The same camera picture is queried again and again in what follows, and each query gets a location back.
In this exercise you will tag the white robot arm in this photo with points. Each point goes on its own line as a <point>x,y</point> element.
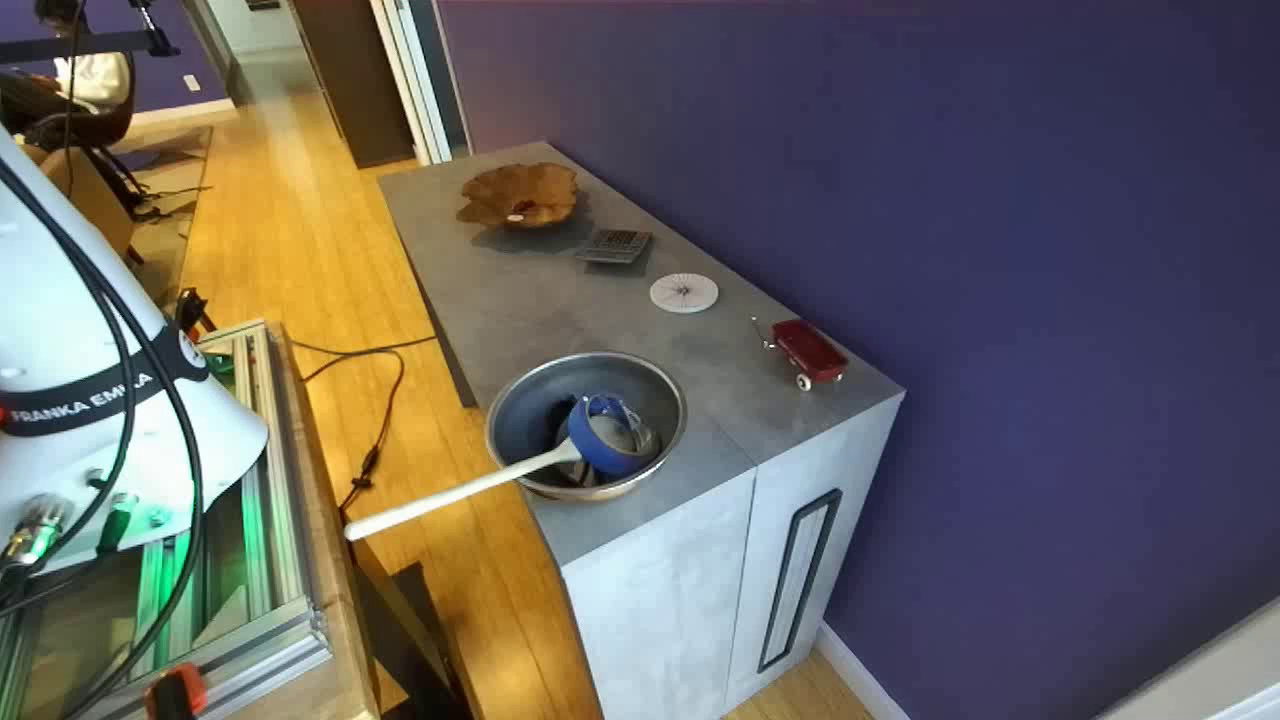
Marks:
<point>112,425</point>

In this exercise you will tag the silver metal bowl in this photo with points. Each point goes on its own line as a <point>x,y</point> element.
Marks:
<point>527,419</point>

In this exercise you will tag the brown wooden burl bowl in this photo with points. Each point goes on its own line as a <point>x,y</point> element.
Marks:
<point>522,198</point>

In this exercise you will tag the white compact disc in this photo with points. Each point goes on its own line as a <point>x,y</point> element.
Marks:
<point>684,294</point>

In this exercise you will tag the red toy car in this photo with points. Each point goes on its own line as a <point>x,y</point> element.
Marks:
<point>811,354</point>

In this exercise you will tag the grey concrete-look cabinet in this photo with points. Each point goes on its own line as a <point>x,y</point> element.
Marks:
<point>708,577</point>

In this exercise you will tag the black office chair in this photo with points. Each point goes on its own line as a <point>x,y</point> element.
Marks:
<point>83,104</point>

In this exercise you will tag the white long-handled spoon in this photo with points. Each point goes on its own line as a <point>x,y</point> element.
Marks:
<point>414,509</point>

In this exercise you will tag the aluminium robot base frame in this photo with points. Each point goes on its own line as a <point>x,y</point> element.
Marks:
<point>248,618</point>

